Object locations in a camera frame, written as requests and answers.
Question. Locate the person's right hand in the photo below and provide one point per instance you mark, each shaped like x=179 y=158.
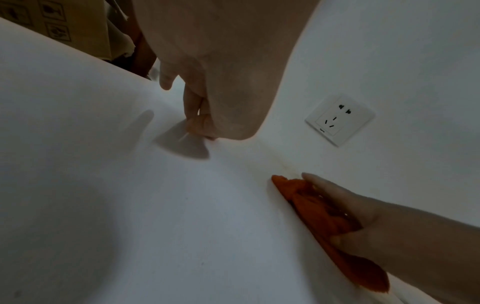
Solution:
x=393 y=237

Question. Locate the person's left hand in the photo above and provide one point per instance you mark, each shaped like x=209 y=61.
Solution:
x=225 y=59

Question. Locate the red cleaning cloth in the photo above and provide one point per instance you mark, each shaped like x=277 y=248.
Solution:
x=318 y=216

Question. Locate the pile of cardboard boxes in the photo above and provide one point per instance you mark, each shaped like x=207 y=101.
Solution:
x=75 y=26

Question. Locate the white wall socket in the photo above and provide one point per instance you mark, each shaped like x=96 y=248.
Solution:
x=339 y=120

